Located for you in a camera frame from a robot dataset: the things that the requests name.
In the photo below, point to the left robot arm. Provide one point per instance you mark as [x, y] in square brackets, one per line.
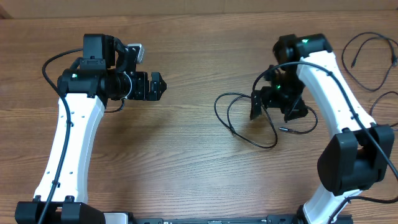
[105, 71]

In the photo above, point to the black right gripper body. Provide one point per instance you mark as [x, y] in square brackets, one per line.
[283, 98]

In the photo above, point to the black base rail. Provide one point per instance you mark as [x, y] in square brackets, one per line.
[217, 220]

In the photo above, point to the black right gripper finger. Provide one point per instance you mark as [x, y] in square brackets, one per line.
[295, 110]
[256, 104]

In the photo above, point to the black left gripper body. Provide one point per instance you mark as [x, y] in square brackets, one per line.
[140, 86]

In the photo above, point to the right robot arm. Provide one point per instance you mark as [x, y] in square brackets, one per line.
[359, 150]

